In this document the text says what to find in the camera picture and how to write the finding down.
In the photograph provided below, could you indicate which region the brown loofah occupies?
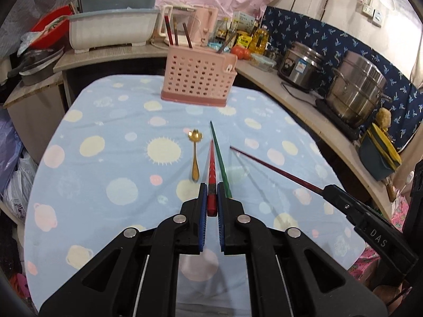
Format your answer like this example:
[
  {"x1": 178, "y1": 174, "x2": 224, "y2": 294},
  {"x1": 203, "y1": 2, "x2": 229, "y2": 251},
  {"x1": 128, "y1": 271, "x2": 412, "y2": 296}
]
[{"x1": 376, "y1": 107, "x2": 392, "y2": 133}]

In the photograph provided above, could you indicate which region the gold flower-shaped spoon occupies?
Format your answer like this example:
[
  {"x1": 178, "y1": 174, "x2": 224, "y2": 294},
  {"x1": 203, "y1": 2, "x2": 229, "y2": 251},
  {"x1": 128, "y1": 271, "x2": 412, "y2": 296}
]
[{"x1": 187, "y1": 129, "x2": 204, "y2": 182}]

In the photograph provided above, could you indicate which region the black induction cooker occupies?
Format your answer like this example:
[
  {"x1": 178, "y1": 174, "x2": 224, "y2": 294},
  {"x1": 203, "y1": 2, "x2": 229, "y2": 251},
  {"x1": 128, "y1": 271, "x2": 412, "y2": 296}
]
[{"x1": 315, "y1": 97, "x2": 361, "y2": 141}]

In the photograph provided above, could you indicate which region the glass food container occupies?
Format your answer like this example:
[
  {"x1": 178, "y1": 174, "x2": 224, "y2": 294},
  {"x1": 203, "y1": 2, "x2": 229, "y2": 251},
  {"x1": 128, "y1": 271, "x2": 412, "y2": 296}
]
[{"x1": 250, "y1": 53, "x2": 277, "y2": 72}]

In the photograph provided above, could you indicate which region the red chopstick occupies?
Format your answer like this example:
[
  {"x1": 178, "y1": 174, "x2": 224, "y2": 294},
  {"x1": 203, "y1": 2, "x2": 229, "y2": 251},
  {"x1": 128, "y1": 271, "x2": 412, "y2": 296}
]
[
  {"x1": 164, "y1": 15, "x2": 174, "y2": 46},
  {"x1": 206, "y1": 139, "x2": 219, "y2": 218}
]

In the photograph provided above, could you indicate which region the steel steamer pot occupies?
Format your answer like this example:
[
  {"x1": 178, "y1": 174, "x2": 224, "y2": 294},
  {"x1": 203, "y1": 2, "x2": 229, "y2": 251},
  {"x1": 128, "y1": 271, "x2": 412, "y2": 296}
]
[{"x1": 325, "y1": 51, "x2": 393, "y2": 129}]

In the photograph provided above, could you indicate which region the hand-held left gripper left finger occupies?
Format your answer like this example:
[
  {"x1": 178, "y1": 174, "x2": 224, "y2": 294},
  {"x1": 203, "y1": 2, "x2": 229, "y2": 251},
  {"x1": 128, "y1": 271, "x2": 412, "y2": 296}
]
[{"x1": 39, "y1": 182, "x2": 209, "y2": 317}]

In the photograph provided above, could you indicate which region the pink floral cloth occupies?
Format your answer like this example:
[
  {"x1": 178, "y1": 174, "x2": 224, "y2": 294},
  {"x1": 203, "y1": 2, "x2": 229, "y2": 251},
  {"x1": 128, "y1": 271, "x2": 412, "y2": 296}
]
[{"x1": 347, "y1": 201, "x2": 423, "y2": 304}]

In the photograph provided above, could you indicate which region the steel rice cooker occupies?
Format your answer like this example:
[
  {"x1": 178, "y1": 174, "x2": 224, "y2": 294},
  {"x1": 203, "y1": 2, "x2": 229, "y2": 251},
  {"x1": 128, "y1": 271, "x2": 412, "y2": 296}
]
[{"x1": 278, "y1": 41, "x2": 327, "y2": 92}]

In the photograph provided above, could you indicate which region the black power cable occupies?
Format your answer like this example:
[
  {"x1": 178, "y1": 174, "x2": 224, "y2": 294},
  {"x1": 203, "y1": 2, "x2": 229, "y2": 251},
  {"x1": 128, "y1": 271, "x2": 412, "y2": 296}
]
[{"x1": 281, "y1": 81, "x2": 319, "y2": 102}]

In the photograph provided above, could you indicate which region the pink electric kettle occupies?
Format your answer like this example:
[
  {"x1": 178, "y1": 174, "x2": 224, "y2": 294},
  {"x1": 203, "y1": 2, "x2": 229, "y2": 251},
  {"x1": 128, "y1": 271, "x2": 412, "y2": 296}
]
[{"x1": 194, "y1": 7, "x2": 219, "y2": 47}]

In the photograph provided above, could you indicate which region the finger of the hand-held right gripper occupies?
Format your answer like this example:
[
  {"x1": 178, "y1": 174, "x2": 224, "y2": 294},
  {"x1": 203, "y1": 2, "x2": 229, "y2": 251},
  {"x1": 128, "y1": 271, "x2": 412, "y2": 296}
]
[{"x1": 323, "y1": 184, "x2": 375, "y2": 231}]

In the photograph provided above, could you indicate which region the grey striped cloth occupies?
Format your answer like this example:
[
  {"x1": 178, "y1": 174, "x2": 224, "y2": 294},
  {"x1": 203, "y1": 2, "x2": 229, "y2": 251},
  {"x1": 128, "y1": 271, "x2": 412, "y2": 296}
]
[{"x1": 0, "y1": 0, "x2": 81, "y2": 60}]

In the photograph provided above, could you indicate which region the green chopstick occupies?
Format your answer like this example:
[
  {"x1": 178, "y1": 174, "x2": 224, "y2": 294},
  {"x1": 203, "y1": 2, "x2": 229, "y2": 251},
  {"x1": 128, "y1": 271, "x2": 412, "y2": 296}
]
[
  {"x1": 209, "y1": 121, "x2": 234, "y2": 201},
  {"x1": 219, "y1": 32, "x2": 238, "y2": 53}
]

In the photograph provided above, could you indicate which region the purple plastic bag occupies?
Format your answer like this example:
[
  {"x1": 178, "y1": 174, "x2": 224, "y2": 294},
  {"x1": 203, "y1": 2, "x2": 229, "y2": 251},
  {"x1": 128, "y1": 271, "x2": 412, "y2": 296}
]
[{"x1": 0, "y1": 110, "x2": 24, "y2": 192}]

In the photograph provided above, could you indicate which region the blue floral wall cloth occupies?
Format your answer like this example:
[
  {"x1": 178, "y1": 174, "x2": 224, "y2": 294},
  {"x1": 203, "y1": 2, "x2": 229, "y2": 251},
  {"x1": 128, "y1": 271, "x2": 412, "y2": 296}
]
[{"x1": 263, "y1": 6, "x2": 423, "y2": 154}]

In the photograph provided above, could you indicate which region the white plastic bag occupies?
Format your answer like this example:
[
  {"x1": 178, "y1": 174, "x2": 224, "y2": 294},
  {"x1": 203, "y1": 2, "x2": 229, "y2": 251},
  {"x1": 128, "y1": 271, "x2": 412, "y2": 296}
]
[{"x1": 3, "y1": 157, "x2": 38, "y2": 220}]

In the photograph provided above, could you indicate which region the black frying pan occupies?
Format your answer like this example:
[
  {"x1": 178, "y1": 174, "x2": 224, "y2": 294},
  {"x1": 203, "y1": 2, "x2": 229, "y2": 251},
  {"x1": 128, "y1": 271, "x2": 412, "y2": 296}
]
[{"x1": 7, "y1": 47, "x2": 64, "y2": 86}]

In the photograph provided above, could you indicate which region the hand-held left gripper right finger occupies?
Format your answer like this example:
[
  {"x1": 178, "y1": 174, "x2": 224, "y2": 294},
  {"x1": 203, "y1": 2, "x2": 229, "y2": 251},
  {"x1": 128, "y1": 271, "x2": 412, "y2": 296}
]
[{"x1": 216, "y1": 182, "x2": 388, "y2": 317}]

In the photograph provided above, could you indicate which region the white electric jug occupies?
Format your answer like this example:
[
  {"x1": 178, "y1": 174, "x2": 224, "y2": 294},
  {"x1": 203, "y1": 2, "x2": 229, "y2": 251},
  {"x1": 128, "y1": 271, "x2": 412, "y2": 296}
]
[{"x1": 160, "y1": 4, "x2": 196, "y2": 45}]

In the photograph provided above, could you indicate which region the grey white dish rack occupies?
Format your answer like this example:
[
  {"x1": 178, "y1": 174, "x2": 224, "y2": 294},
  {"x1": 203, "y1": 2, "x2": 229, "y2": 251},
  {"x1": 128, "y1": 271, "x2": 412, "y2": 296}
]
[{"x1": 68, "y1": 8, "x2": 160, "y2": 54}]

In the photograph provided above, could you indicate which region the yellow-green carton box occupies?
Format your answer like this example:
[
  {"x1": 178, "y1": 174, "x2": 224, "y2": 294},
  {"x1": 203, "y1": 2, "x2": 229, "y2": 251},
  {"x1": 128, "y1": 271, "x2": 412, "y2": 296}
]
[{"x1": 233, "y1": 11, "x2": 259, "y2": 33}]

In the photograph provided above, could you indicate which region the blue dotted tablecloth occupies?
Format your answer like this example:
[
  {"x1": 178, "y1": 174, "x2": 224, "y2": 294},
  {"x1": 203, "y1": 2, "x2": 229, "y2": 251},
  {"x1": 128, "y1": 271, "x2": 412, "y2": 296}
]
[{"x1": 25, "y1": 74, "x2": 366, "y2": 317}]

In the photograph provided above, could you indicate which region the wooden side cabinet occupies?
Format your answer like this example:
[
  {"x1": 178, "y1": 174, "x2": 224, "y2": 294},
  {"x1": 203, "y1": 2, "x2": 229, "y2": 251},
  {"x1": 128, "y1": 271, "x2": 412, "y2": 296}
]
[{"x1": 3, "y1": 71, "x2": 68, "y2": 164}]

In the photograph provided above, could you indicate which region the pink perforated utensil basket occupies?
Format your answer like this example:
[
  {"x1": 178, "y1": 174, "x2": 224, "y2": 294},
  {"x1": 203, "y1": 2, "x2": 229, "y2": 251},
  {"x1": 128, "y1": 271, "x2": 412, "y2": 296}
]
[{"x1": 161, "y1": 44, "x2": 238, "y2": 108}]

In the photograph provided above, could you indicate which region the red plastic basin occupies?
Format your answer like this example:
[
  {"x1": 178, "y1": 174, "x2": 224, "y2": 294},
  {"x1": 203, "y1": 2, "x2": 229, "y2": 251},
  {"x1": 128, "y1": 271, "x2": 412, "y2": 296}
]
[{"x1": 31, "y1": 15, "x2": 72, "y2": 49}]

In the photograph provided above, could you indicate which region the white wall outlet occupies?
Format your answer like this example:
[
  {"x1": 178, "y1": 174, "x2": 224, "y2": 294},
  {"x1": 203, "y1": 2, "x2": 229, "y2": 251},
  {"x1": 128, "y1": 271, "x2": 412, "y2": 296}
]
[{"x1": 361, "y1": 4, "x2": 384, "y2": 27}]

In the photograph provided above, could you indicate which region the yellow cooking oil bottle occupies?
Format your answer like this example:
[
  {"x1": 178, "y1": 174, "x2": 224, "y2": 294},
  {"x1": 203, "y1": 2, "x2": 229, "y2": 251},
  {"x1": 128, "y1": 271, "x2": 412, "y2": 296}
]
[{"x1": 249, "y1": 26, "x2": 269, "y2": 55}]

